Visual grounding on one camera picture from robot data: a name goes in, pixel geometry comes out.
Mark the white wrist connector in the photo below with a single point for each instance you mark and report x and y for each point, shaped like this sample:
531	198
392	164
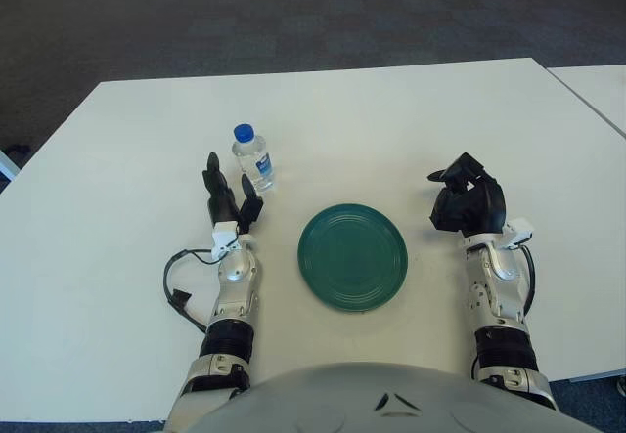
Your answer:
225	235
521	230

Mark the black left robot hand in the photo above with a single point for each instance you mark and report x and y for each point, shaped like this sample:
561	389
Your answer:
222	203

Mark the white left wrist connector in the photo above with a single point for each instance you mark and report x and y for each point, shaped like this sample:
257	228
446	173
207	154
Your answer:
225	235

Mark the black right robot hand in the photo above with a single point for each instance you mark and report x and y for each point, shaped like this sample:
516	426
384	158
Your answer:
474	203

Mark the clear bottle with blue cap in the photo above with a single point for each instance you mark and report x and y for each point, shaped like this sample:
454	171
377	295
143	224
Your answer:
252	154

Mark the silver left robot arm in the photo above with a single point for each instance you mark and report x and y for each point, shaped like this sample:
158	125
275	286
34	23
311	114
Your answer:
239	276

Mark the white furniture edge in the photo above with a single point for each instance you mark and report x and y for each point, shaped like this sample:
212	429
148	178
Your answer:
6	164

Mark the white right wrist connector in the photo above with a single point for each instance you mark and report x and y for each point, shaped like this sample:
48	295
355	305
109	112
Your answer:
521	230

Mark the green round plate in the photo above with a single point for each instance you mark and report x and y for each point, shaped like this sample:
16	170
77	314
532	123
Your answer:
352	257

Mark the grey caster wheel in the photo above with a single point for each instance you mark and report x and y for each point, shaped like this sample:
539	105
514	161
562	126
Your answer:
622	385

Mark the grey robot torso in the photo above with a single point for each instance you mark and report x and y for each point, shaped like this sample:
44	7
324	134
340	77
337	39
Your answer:
391	403

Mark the white neighbouring table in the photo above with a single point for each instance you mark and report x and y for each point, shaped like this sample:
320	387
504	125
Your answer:
601	91

